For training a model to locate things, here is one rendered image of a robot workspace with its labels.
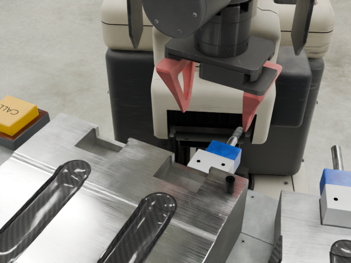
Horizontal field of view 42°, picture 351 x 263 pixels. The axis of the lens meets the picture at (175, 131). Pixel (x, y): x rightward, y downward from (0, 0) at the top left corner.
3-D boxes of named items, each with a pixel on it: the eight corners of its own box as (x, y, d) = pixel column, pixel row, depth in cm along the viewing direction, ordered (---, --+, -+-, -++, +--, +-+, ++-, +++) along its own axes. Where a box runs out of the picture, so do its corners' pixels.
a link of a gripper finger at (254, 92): (254, 152, 50) (265, 80, 44) (194, 132, 52) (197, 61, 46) (273, 118, 54) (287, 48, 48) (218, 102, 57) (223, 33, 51)
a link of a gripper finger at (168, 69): (211, 138, 51) (215, 66, 45) (155, 119, 54) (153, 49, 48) (233, 106, 56) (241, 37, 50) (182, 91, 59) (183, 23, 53)
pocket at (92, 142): (99, 146, 60) (96, 124, 57) (133, 159, 58) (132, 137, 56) (78, 168, 57) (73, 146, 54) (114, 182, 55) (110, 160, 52)
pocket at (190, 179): (172, 174, 56) (172, 151, 54) (212, 189, 54) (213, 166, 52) (153, 199, 53) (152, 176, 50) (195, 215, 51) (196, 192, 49)
